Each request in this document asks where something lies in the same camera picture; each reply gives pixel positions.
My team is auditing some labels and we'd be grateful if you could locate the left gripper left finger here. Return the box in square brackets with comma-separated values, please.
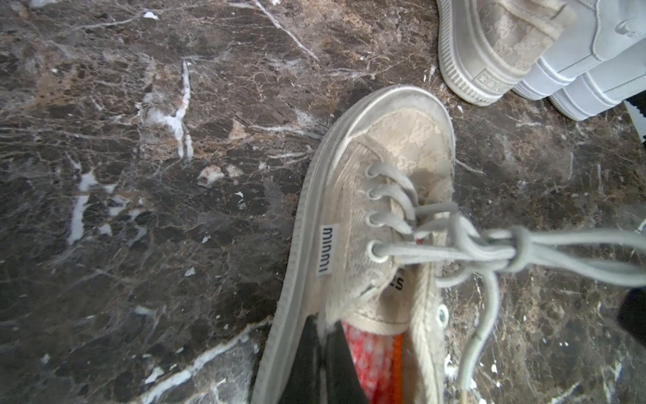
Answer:
[279, 315, 321, 404]

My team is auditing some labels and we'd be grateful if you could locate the white sneaker outer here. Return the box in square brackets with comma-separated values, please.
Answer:
[549, 40, 645, 121]

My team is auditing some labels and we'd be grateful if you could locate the beige lace sneaker one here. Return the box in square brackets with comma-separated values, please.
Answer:
[437, 0, 575, 106]
[251, 85, 645, 403]

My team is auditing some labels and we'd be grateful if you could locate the red orange insole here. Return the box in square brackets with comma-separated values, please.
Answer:
[343, 323, 404, 404]

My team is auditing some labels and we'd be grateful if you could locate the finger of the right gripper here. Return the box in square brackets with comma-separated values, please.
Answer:
[617, 288, 646, 347]

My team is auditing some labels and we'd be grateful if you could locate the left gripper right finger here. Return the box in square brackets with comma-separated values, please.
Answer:
[323, 323, 368, 404]

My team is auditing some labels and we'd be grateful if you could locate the white sneaker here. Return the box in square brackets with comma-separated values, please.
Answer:
[549, 40, 645, 121]
[513, 0, 645, 100]

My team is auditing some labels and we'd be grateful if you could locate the white sneaker inner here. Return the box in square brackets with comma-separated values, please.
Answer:
[513, 0, 645, 100]

